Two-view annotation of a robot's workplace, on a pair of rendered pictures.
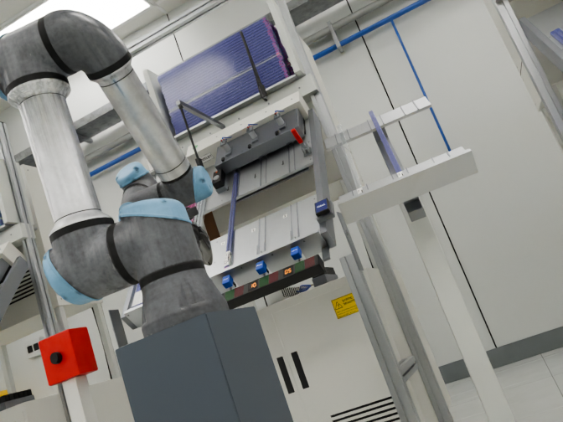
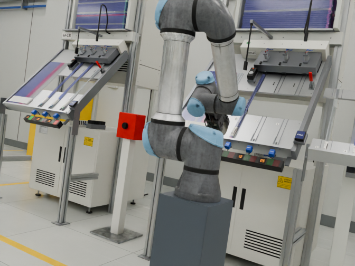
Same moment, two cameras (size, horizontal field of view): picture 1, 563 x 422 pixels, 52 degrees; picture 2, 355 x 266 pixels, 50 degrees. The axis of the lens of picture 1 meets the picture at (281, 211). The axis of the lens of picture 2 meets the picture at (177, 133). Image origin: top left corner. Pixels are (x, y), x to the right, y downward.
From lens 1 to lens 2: 41 cm
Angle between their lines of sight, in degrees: 21
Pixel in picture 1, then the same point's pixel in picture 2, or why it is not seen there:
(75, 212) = (169, 113)
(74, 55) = (205, 27)
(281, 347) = (239, 182)
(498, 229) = not seen: outside the picture
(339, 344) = (270, 199)
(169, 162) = (227, 93)
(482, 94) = not seen: outside the picture
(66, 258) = (155, 135)
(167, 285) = (196, 178)
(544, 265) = not seen: outside the picture
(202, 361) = (196, 226)
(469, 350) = (336, 251)
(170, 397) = (174, 230)
